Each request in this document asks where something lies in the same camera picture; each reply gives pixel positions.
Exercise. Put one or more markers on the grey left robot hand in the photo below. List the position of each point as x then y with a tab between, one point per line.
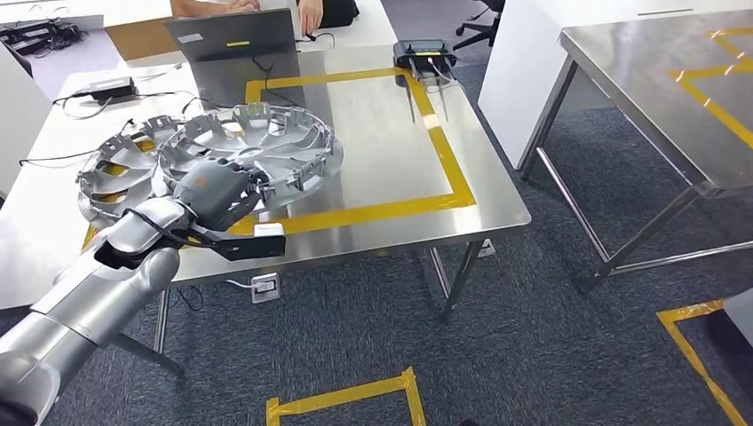
214	191

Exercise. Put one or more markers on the person's left hand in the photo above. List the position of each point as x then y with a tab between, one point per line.
310	16

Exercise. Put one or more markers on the person's right hand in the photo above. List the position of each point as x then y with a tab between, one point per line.
244	4

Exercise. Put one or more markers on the grey plastic hubcap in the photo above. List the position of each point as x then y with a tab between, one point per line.
117	176
282	141

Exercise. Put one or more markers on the person's right forearm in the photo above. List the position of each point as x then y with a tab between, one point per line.
197	7

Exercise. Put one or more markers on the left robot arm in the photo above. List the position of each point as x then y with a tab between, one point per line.
88	306

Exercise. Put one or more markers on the steel workbench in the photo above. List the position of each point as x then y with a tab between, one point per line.
382	147

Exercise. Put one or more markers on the black bag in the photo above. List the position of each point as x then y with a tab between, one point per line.
338	13

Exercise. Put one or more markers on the grey laptop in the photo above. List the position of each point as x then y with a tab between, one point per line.
235	35

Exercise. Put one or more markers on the white desk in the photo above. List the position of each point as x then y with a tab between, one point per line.
365	29

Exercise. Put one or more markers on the brown board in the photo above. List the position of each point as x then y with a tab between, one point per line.
141	40

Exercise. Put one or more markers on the white floor socket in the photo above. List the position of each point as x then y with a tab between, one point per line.
265	288
486	248

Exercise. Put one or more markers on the black router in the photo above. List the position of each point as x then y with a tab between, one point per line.
423	53

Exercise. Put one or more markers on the black power adapter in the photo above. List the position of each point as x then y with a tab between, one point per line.
112	88

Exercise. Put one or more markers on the black office chair base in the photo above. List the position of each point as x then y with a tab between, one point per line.
479	29

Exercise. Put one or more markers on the yellow table tape square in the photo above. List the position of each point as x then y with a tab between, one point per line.
453	170
718	112

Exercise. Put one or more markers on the yellow floor tape square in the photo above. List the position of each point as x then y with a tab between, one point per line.
347	395
685	347

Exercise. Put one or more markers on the steel table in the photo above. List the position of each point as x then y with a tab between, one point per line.
635	88

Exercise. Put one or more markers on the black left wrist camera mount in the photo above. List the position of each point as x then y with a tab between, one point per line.
253	248

